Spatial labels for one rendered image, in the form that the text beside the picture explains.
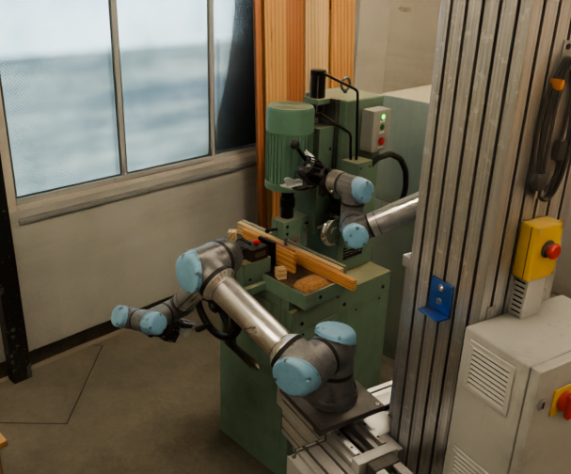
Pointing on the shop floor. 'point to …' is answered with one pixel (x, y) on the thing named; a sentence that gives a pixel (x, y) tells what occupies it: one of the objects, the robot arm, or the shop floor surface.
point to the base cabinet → (258, 385)
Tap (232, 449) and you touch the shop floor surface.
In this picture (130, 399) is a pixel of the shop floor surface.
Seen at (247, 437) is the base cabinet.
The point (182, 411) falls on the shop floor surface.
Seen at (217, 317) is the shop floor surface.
